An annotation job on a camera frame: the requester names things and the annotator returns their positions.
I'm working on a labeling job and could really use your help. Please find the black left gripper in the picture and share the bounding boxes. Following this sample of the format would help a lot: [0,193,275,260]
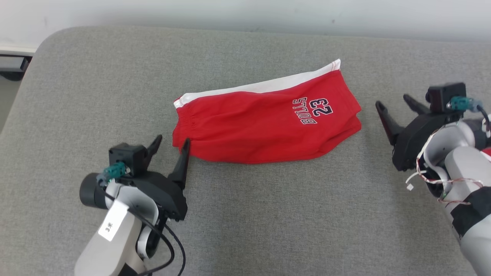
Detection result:
[124,134,191,223]

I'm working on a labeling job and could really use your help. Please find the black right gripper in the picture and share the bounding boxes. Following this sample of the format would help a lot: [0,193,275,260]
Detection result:
[375,94,461,172]

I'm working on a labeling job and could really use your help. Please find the red white Bulls shorts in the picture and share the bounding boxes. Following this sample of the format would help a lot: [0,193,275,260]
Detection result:
[172,59,362,165]

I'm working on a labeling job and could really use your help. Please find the white paper label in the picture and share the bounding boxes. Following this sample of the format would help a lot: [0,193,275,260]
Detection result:
[98,200,130,242]

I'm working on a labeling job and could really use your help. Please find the grey fabric sofa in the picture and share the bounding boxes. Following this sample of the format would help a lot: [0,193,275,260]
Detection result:
[0,25,491,276]

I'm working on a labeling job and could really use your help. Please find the dark grey floor object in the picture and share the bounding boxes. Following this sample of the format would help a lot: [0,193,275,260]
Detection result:
[0,55,33,81]

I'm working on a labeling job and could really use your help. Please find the teal left camera connector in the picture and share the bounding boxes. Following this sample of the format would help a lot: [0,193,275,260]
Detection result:
[101,161,130,184]

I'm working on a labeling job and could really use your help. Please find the teal camera connector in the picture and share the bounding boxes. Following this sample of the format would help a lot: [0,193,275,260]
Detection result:
[101,161,130,184]
[448,96,483,113]

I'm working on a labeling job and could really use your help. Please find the teal right camera connector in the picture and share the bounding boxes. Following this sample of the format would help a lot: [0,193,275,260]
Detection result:
[448,96,483,113]

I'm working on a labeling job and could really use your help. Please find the red white wire bundle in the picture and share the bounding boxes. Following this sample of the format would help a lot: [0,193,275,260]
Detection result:
[405,130,484,204]

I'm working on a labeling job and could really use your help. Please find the thin black cable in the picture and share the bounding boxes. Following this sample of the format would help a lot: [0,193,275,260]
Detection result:
[164,223,187,276]
[103,192,176,276]
[476,104,491,133]

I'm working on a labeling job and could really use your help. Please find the white wall baseboard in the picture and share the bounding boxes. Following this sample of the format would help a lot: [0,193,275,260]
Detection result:
[0,44,40,56]

